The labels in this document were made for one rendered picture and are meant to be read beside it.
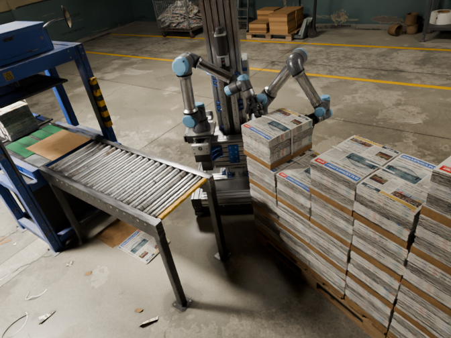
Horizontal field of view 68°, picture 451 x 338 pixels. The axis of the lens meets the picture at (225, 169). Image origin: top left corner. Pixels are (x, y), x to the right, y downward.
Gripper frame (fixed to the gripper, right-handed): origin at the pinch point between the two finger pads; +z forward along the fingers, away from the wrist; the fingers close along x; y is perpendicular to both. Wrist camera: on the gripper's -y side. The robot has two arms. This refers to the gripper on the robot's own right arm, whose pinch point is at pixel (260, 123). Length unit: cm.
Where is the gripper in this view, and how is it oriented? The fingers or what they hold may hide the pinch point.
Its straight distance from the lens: 239.0
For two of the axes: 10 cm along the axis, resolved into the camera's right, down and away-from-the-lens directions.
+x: 8.0, -4.2, 4.2
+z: 4.0, 9.1, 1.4
